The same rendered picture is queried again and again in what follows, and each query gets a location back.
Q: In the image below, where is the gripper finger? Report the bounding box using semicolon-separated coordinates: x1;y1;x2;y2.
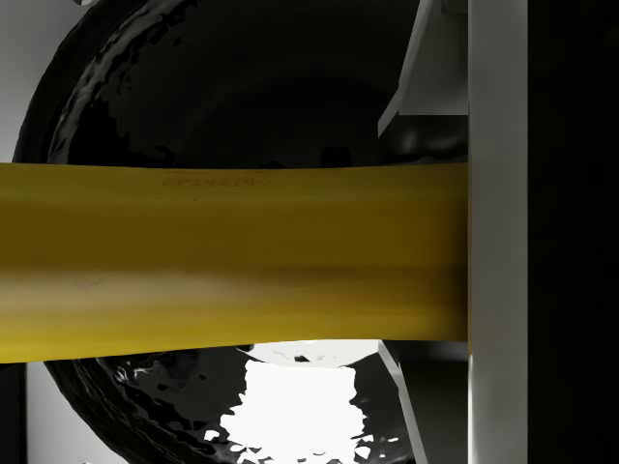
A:
377;0;469;165
377;340;470;464

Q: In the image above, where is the banana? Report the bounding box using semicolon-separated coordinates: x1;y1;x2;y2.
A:
0;161;470;364

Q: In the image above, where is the black plate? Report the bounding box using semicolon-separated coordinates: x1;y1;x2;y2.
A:
12;0;469;464

